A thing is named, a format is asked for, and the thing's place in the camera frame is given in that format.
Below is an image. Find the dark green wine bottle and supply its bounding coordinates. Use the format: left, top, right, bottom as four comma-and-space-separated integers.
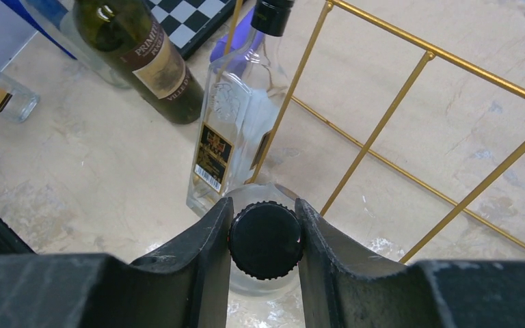
72, 0, 204, 124

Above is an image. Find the square clear bottle black cap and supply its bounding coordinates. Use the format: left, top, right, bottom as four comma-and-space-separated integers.
186, 1, 294, 217

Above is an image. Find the blue dash bottle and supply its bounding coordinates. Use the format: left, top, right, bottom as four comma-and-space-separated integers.
1, 0, 77, 60

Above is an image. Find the black white chessboard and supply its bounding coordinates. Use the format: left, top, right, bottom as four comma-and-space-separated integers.
145, 0, 236, 60

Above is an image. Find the purple cylinder tool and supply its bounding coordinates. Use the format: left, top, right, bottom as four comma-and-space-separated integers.
209, 25, 265, 77

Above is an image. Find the clear round glass bottle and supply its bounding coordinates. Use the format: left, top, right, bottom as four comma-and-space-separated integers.
20, 0, 132, 90

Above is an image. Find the round clear bottle cork cap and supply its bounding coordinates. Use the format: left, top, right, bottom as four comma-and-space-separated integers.
226, 182, 304, 300

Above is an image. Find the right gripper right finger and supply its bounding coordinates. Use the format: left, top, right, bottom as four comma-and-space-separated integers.
295, 199, 525, 327

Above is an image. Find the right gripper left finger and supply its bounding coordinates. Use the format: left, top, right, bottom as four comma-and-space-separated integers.
0, 197, 233, 327

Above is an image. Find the gold wire wine rack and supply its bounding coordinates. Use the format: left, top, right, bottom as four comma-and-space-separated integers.
219, 0, 525, 265

